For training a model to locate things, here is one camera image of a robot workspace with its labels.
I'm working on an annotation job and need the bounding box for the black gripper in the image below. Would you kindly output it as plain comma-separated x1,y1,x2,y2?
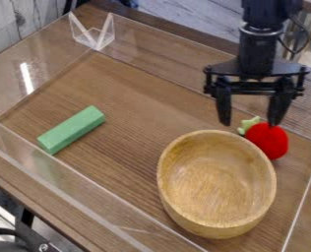
202,59,311,126

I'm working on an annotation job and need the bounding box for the red plush strawberry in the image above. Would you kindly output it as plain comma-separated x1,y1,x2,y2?
237,116,288,159

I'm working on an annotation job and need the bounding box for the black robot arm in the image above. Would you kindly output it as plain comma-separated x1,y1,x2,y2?
202,0,311,126

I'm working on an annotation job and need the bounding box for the wooden bowl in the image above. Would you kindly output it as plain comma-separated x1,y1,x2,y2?
157,130,276,239

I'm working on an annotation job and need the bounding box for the green rectangular block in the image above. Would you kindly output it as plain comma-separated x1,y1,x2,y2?
38,105,106,155

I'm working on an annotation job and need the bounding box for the black table leg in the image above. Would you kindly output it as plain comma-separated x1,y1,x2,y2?
15,208,62,252

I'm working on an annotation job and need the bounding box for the clear acrylic corner bracket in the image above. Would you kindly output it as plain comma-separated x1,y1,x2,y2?
67,13,116,51

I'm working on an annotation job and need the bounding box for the clear acrylic tray wall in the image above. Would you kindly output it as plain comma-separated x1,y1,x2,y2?
0,123,206,252

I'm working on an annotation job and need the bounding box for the black cable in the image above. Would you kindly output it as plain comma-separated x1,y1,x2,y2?
0,225,22,244

